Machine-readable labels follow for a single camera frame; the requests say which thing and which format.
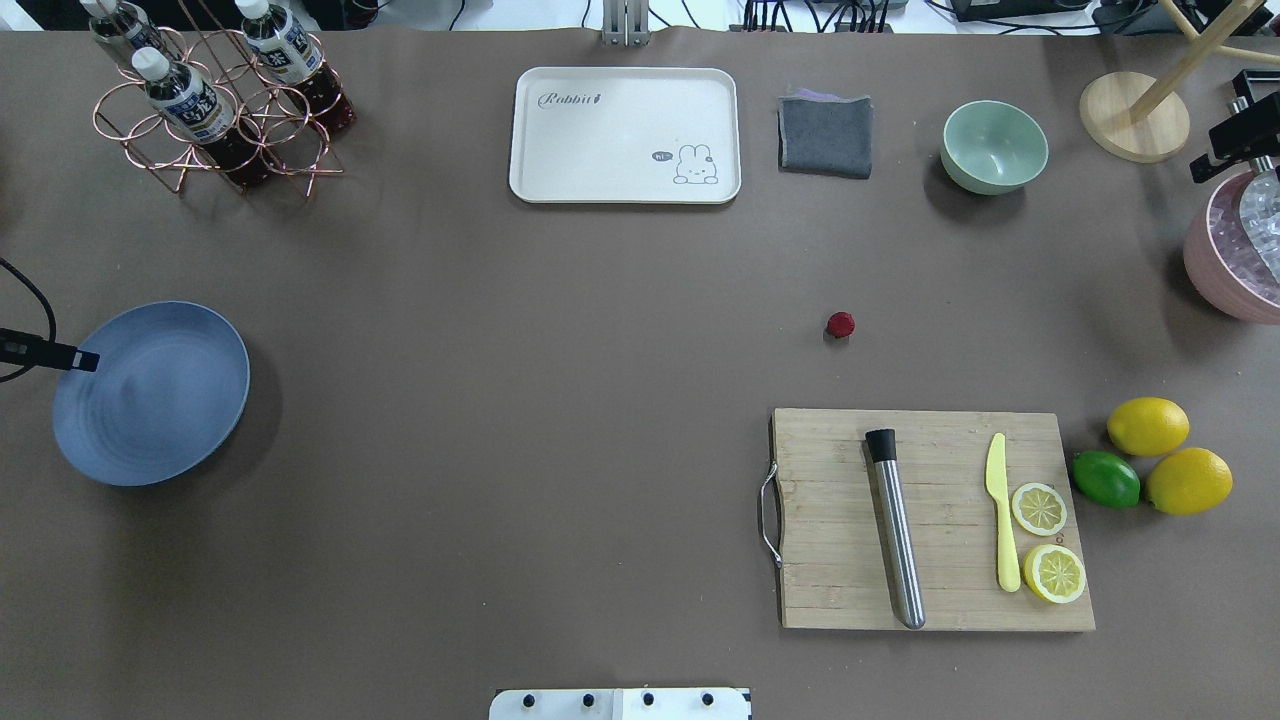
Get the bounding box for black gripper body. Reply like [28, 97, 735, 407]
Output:
[1189, 70, 1279, 184]

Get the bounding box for blue plate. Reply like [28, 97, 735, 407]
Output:
[52, 301, 251, 487]

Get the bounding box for red strawberry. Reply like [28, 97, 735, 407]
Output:
[826, 311, 856, 340]

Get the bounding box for pink bowl with ice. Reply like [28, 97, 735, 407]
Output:
[1183, 172, 1279, 325]

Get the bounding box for wooden cup stand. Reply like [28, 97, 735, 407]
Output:
[1079, 1, 1279, 164]

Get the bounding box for mint green bowl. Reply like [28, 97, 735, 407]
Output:
[940, 100, 1050, 196]

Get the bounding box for dark drink bottle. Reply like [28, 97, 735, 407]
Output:
[132, 47, 271, 188]
[236, 1, 356, 135]
[79, 0, 180, 76]

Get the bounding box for yellow lemon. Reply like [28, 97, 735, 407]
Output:
[1106, 397, 1190, 457]
[1146, 447, 1234, 515]

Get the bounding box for green lime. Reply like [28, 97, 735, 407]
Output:
[1071, 451, 1142, 509]

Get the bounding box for lemon half slice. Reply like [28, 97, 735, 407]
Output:
[1010, 483, 1068, 537]
[1021, 544, 1087, 603]

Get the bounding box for grey folded cloth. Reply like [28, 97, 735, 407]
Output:
[777, 88, 874, 179]

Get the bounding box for yellow plastic knife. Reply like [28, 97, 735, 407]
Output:
[984, 432, 1021, 593]

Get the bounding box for wooden cutting board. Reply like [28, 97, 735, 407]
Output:
[771, 407, 1094, 632]

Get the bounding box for steel muddler black tip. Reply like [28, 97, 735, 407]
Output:
[865, 428, 925, 630]

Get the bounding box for cream rabbit tray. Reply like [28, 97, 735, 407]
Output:
[508, 67, 742, 204]

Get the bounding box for copper wire bottle rack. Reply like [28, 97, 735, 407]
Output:
[92, 28, 346, 197]

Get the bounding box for aluminium frame post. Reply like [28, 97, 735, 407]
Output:
[600, 0, 650, 47]

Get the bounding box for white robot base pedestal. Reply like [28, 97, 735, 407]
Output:
[488, 687, 753, 719]

